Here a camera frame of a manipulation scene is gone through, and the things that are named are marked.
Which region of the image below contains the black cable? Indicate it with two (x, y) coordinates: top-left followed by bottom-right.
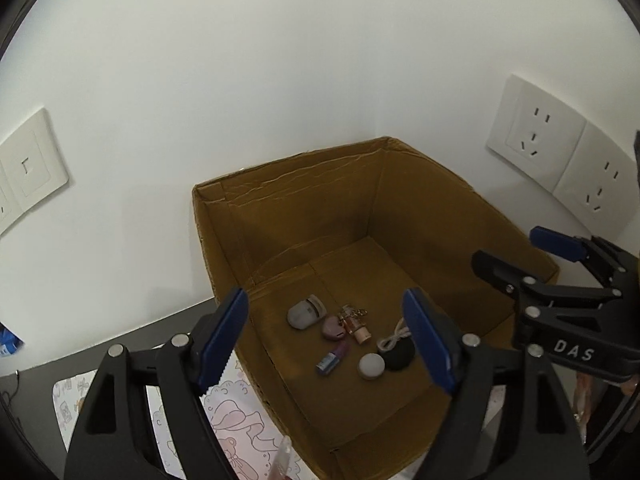
(0, 370), (23, 441)

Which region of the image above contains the rose gold bottle keychain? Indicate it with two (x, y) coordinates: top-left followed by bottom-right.
(337, 304), (371, 345)

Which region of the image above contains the white charging cable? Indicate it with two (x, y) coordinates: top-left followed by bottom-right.
(376, 317), (411, 353)

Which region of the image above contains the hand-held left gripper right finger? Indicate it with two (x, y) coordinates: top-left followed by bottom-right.
(402, 288), (591, 480)

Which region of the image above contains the large black round puff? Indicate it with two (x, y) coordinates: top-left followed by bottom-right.
(382, 335), (417, 372)

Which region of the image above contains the purple heart keychain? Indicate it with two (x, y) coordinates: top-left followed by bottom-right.
(321, 314), (347, 341)

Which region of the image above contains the brown cardboard box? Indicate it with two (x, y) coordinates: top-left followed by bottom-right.
(192, 136), (560, 480)

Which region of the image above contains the white wall switch plate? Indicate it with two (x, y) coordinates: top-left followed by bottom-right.
(0, 157), (25, 237)
(0, 107), (69, 213)

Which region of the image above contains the white printed table mat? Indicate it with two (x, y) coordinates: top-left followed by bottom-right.
(52, 360), (326, 480)

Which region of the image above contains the blue and white packet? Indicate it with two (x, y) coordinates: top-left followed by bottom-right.
(0, 322), (25, 357)

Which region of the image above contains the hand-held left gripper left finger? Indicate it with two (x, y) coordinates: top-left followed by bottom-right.
(64, 287), (250, 480)

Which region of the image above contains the grey eyelash curler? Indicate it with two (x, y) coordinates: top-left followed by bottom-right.
(287, 294), (325, 331)

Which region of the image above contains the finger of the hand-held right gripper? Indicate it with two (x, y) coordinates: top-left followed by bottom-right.
(530, 226), (640, 291)
(471, 250), (538, 318)

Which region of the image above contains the white wall socket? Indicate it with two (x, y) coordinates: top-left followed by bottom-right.
(486, 74), (587, 193)
(552, 120), (640, 228)

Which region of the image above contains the clear pink tube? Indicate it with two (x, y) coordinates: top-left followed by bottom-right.
(272, 435), (294, 480)

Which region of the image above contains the pink and blue small bottle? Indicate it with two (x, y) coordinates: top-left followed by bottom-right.
(315, 342), (351, 376)

